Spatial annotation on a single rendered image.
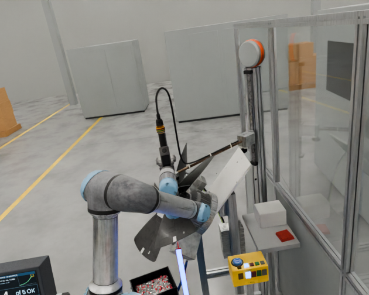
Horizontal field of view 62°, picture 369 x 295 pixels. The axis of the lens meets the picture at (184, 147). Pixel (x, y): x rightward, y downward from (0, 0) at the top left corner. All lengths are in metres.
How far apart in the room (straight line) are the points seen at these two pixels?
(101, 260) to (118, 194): 0.27
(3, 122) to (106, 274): 8.65
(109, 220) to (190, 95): 6.18
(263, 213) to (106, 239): 1.13
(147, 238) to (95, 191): 0.86
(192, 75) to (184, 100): 0.59
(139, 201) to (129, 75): 7.89
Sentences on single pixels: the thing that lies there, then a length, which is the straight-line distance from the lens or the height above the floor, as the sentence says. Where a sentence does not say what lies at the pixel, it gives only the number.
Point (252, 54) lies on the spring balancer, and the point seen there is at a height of 1.88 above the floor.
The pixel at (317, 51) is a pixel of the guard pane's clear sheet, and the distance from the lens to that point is 1.48.
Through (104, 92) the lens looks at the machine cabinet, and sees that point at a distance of 9.02.
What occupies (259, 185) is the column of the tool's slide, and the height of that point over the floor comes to 1.02.
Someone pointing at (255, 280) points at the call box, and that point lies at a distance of 1.52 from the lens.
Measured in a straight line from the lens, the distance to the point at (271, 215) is 1.99.
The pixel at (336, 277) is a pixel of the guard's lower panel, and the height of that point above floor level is 0.90.
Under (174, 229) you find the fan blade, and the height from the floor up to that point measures 1.17.
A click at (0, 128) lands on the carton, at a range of 9.74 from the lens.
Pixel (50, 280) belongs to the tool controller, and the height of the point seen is 1.14.
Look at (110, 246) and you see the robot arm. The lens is 1.12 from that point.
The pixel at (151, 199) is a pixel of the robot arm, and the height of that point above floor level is 1.59.
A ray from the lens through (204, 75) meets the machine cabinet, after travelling 7.04.
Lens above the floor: 2.08
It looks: 21 degrees down
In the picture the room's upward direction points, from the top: 8 degrees counter-clockwise
